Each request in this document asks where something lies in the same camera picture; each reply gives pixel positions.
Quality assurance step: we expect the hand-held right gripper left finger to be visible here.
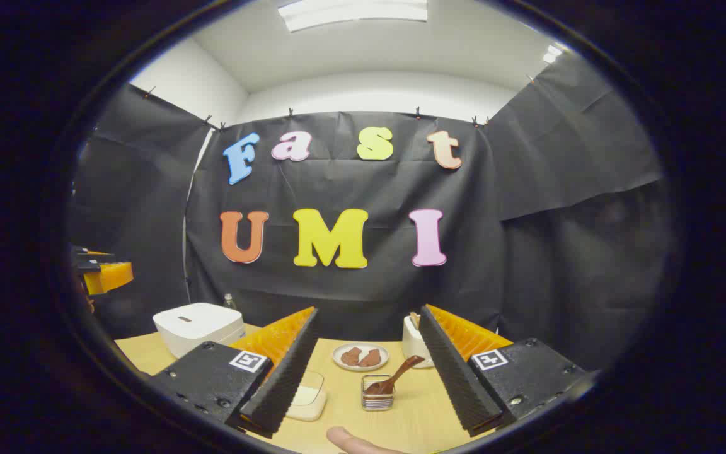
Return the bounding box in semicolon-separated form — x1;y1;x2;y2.
147;306;321;439

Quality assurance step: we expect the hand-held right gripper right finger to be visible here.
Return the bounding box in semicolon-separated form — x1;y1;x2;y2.
418;304;592;438

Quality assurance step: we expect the clear container of rice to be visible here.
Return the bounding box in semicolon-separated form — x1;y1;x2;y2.
285;371;328;422

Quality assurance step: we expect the brown wooden spoon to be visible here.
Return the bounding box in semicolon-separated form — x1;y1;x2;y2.
365;355;426;396

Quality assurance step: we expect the metal chopstick holder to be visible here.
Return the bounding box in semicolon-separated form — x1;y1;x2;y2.
361;375;396;412

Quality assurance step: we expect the white rice cooker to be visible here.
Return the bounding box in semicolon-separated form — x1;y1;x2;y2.
153;303;246;359

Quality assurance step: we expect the white toaster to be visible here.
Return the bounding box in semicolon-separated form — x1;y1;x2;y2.
402;313;434;369

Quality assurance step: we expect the white round plate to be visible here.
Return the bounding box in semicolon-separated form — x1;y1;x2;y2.
332;342;390;372

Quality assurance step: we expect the black backdrop cloth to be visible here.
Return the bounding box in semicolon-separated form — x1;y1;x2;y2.
67;54;676;373

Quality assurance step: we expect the long ceiling light panel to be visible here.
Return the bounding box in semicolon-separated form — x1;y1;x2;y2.
278;0;429;32

